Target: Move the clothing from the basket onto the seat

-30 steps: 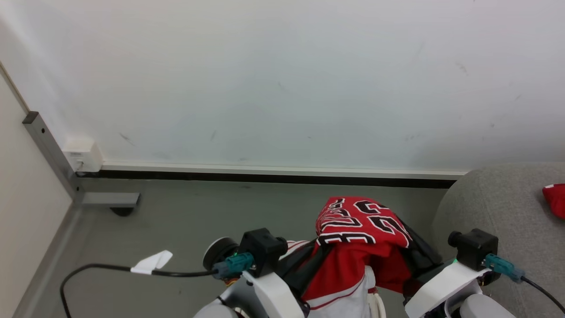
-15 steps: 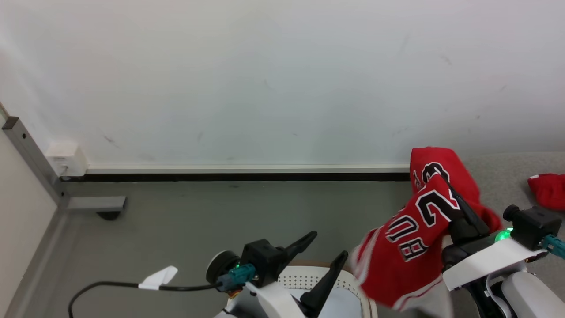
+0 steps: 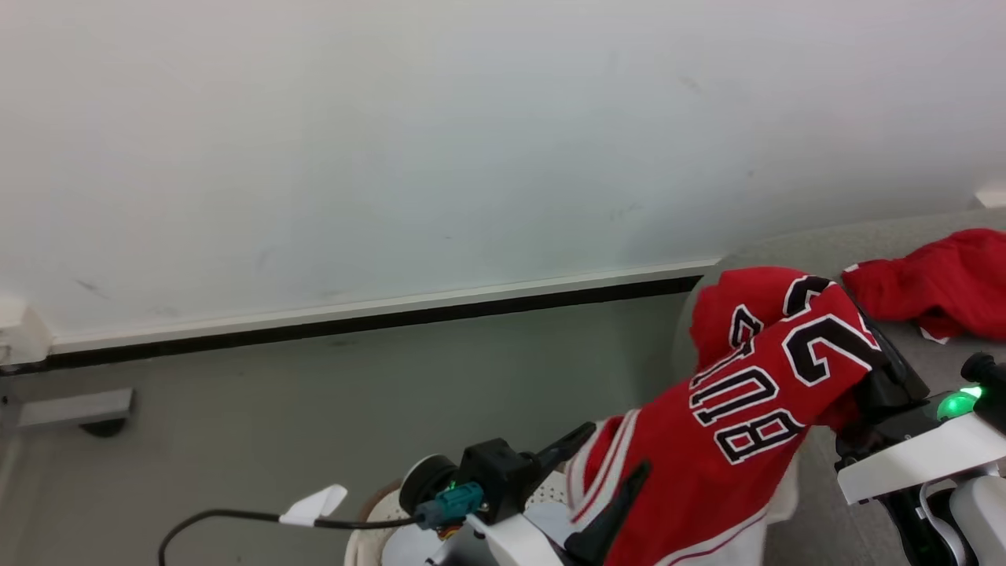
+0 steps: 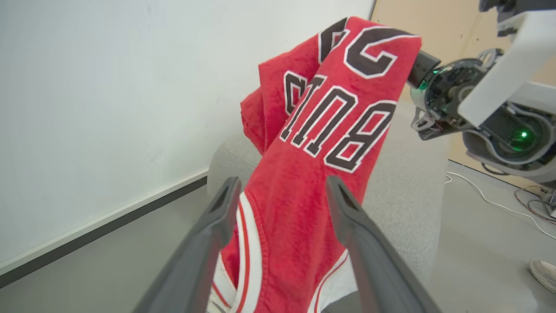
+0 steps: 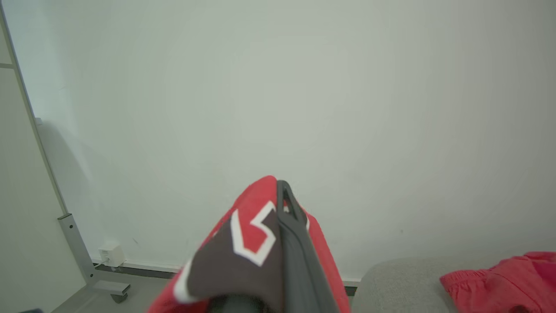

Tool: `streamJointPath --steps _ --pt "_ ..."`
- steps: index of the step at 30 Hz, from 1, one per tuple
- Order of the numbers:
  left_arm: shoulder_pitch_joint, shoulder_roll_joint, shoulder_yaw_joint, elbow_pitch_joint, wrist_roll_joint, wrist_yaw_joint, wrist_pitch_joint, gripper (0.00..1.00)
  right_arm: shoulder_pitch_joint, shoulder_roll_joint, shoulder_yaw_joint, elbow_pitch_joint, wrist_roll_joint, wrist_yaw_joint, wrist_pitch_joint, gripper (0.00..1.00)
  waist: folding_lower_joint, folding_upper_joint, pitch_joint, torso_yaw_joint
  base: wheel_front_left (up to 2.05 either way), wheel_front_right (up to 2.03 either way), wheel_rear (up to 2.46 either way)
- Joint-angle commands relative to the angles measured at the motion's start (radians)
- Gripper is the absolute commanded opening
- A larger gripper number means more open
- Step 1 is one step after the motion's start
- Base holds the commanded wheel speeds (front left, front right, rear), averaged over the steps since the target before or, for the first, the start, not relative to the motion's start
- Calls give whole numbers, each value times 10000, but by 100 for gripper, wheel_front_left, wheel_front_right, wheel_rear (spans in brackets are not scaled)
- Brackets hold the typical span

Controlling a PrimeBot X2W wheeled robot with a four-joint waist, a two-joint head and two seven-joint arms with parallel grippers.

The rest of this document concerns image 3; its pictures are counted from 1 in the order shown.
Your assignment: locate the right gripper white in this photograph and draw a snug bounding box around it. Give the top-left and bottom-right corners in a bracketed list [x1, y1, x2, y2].
[833, 313, 1006, 505]

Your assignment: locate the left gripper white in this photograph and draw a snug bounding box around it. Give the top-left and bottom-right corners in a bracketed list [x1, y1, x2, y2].
[465, 422, 652, 566]

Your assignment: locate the red basketball jersey number 23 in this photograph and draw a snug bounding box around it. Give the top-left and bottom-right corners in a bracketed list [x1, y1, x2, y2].
[566, 266, 890, 566]

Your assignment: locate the plain red garment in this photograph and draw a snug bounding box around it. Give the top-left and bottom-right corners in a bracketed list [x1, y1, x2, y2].
[841, 228, 1006, 345]

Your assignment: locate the grey fabric sofa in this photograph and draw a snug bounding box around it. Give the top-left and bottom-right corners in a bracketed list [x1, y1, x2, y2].
[672, 208, 1006, 566]

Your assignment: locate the white plastic laundry basket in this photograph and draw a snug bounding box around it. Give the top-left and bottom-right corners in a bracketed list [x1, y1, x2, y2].
[344, 452, 802, 566]

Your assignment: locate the white and black baseboard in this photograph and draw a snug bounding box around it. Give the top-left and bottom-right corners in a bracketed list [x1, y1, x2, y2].
[43, 255, 724, 372]

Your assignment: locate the teal cable connector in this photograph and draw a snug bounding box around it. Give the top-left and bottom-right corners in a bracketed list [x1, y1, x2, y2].
[414, 481, 486, 530]

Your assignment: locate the white cable tag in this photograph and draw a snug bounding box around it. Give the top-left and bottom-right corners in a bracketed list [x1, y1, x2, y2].
[278, 483, 349, 527]

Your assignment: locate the thin black cable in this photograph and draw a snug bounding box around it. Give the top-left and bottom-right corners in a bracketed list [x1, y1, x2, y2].
[157, 509, 425, 566]

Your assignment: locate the white wall socket box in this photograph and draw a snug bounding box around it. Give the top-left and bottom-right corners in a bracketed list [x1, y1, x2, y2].
[0, 296, 54, 367]

